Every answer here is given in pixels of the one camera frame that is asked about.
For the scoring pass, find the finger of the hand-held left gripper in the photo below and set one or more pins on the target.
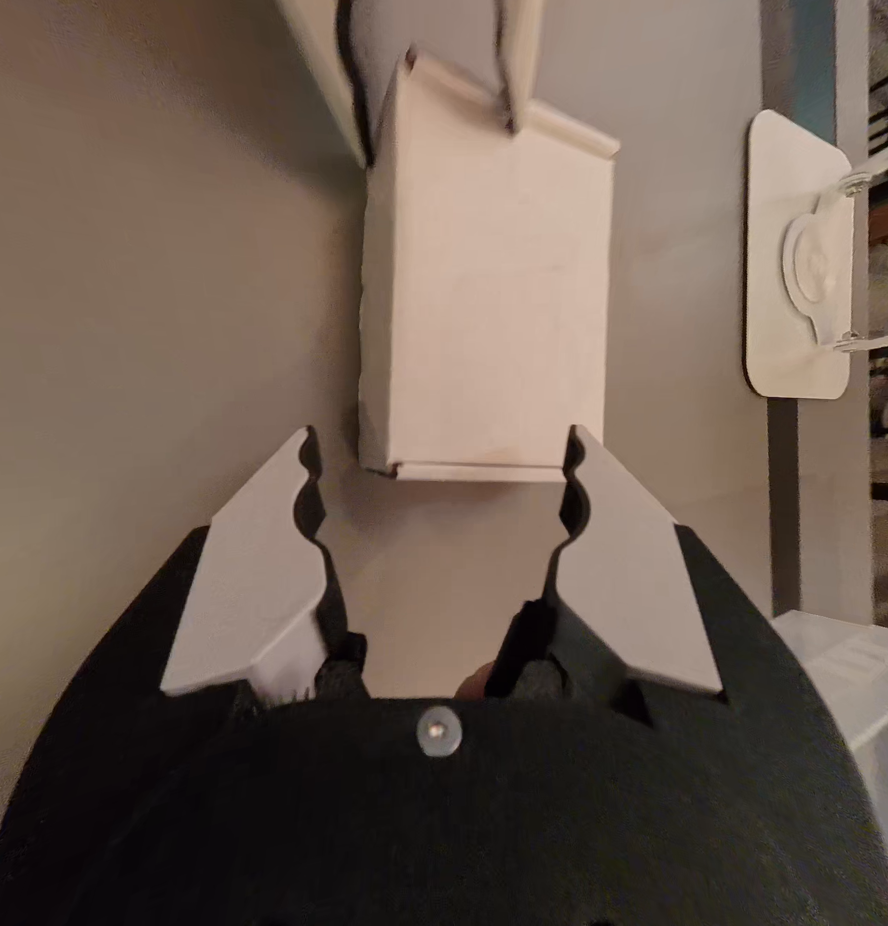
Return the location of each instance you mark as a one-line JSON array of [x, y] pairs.
[[321, 65], [523, 50]]

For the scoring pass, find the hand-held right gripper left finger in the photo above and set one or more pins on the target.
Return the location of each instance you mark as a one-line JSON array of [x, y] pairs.
[[248, 579]]

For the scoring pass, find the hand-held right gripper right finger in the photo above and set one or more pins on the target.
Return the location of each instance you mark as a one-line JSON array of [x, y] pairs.
[[632, 579]]

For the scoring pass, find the white cardboard box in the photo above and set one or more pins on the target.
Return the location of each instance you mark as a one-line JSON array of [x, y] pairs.
[[487, 289]]

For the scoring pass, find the person's right hand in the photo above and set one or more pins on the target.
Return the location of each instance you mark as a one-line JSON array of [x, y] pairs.
[[476, 680]]

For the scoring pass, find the clear plastic bin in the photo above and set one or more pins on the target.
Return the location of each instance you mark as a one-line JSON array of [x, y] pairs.
[[870, 694]]

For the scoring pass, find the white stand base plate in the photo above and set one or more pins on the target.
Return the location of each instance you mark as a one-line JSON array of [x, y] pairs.
[[776, 253]]

